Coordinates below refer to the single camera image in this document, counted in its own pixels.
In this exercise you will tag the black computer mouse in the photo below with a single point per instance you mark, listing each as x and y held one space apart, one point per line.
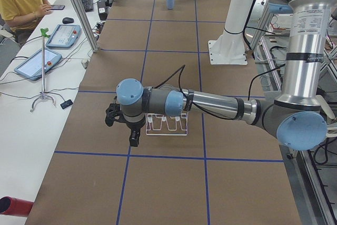
67 20

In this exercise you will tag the red cylinder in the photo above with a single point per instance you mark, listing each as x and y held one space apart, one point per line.
15 207

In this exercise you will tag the person in yellow shirt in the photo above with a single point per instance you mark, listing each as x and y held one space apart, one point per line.
23 16

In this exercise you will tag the black smartphone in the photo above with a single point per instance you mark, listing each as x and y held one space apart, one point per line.
57 7

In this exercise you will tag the silver stand with green clip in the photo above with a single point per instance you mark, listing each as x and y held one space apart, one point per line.
43 95

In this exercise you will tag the small black device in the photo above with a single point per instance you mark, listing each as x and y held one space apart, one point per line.
66 104

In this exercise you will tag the aluminium frame post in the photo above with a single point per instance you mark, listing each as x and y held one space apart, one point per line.
80 11

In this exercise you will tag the light blue plastic cup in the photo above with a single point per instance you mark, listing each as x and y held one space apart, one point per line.
170 4

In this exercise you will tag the blue teach pendant far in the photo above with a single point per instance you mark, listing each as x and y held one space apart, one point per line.
64 36

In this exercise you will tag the blue teach pendant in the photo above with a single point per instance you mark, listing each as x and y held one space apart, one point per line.
64 36
31 68

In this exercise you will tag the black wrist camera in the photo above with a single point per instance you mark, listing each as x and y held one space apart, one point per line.
114 114

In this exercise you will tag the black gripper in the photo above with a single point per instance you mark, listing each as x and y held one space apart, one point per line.
130 126

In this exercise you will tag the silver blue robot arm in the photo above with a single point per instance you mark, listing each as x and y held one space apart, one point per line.
293 117

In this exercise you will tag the white wire cup holder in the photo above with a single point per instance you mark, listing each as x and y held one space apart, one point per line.
157 124

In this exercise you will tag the white pedestal column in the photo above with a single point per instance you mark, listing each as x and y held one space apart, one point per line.
229 48

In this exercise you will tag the blue teach pendant near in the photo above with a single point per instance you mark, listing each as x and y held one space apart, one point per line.
31 68

